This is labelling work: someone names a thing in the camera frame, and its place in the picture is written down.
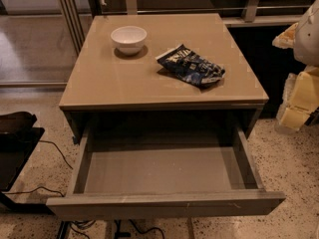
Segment grey top drawer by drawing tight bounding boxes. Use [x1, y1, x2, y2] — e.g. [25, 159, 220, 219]
[47, 126, 285, 221]

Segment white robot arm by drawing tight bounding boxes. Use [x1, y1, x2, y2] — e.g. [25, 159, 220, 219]
[272, 0, 319, 131]

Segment beige drawer cabinet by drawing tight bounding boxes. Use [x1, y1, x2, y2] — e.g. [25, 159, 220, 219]
[60, 14, 268, 138]

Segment crumpled blue snack bag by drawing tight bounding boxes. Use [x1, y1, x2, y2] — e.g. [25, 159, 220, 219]
[156, 44, 225, 89]

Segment white ceramic bowl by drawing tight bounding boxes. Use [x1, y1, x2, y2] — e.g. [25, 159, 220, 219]
[111, 26, 148, 56]

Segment black furniture at left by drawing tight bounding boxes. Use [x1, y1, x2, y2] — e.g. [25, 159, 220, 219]
[0, 112, 50, 214]

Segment metal shelving frame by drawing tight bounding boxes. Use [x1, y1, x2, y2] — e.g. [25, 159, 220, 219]
[58, 0, 315, 51]

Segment black cable on floor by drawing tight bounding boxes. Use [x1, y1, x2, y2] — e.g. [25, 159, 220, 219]
[3, 139, 75, 198]

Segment black cables under drawer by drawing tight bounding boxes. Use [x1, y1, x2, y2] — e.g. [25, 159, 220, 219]
[56, 218, 166, 239]

